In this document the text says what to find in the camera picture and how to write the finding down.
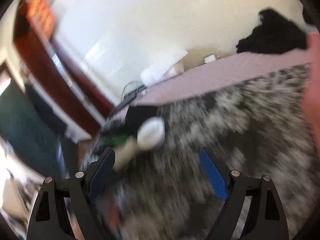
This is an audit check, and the pink storage box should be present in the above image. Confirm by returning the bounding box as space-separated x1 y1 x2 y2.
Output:
301 32 320 153

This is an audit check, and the beige tube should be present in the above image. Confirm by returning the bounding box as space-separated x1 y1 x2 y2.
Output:
115 142 137 171

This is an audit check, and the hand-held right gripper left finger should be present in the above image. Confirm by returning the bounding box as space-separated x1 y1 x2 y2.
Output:
26 147 117 240

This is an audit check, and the grey patterned blanket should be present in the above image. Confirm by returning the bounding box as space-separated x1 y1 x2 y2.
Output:
80 64 313 240

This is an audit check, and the pink bed sheet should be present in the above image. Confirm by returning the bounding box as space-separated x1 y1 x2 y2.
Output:
110 52 311 117

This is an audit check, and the red wooden door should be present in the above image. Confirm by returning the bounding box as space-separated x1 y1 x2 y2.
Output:
14 0 118 141

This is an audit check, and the grey cable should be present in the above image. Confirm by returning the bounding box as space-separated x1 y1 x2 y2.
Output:
122 81 147 101

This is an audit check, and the green comb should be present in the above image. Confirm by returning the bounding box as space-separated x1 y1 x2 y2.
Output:
104 134 132 147

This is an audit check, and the black clothing pile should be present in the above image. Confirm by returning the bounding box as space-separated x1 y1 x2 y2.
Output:
236 9 310 55

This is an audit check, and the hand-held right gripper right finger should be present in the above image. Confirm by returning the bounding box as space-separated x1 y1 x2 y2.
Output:
199 149 290 240

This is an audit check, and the green curtain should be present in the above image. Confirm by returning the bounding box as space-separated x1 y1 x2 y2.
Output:
0 80 63 178

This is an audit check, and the black cloth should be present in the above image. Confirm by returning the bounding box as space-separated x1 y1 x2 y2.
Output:
124 105 158 132

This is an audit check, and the red wall poster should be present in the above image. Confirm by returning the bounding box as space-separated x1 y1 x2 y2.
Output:
26 0 56 35

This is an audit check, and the white pillow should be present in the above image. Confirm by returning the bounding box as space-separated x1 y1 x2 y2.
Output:
140 64 177 87

